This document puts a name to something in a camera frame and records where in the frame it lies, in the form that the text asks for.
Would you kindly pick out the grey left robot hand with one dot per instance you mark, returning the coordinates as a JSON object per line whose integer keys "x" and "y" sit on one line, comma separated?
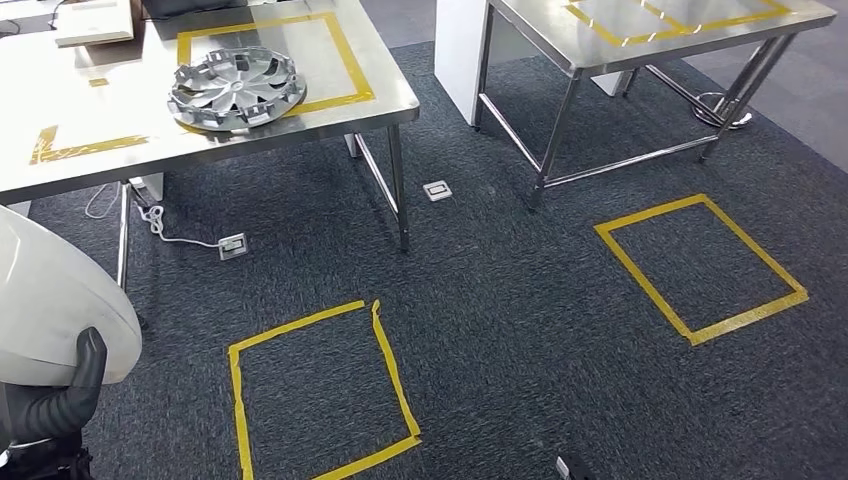
{"x": 60, "y": 411}

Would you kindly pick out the white curved plastic part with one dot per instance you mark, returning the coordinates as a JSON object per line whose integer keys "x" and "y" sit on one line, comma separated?
{"x": 60, "y": 298}

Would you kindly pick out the stainless steel workbench table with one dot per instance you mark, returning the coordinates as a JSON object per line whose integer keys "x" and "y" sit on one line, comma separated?
{"x": 132, "y": 99}

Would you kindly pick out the yellow floor tape square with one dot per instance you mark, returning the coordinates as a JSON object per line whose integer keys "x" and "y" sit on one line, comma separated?
{"x": 603, "y": 228}
{"x": 235, "y": 350}

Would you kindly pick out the silver floor socket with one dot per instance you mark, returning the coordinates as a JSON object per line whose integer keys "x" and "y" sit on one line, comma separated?
{"x": 437, "y": 191}
{"x": 233, "y": 246}

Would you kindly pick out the small yellow tape rectangle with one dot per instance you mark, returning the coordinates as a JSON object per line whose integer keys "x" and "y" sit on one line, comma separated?
{"x": 43, "y": 149}

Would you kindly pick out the silver wheel hubcap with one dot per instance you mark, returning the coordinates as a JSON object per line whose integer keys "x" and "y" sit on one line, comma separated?
{"x": 235, "y": 86}

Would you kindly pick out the white flat box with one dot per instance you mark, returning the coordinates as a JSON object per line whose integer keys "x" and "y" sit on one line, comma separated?
{"x": 93, "y": 23}

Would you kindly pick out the large yellow tape rectangle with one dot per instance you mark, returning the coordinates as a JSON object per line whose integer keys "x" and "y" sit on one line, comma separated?
{"x": 353, "y": 66}

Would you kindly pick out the black robot body piece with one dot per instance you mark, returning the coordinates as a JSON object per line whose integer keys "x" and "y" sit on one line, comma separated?
{"x": 575, "y": 469}

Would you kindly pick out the white table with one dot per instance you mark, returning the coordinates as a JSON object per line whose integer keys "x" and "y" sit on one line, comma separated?
{"x": 464, "y": 60}

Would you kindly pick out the yellow tape marking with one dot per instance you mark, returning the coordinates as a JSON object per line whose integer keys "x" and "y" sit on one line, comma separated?
{"x": 619, "y": 41}

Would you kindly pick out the chrome round stool base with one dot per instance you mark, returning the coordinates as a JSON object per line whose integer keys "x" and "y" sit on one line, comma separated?
{"x": 709, "y": 114}

